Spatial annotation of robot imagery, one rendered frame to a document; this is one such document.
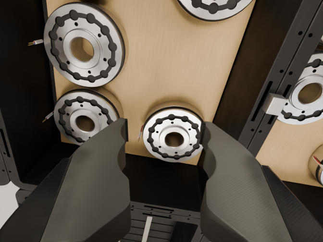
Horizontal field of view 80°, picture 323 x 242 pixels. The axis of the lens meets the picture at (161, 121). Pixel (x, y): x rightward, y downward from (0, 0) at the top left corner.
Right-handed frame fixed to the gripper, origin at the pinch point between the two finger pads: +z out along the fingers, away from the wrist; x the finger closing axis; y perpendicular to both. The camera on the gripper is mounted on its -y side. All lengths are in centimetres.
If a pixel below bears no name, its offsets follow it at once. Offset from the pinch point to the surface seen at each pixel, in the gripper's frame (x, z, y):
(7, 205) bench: -52, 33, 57
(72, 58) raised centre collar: -11.6, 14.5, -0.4
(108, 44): -7.0, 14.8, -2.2
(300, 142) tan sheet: 24.4, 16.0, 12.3
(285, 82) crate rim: 11.6, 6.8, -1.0
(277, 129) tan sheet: 19.7, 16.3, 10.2
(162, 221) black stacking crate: 1.8, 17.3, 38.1
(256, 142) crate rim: 11.0, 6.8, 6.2
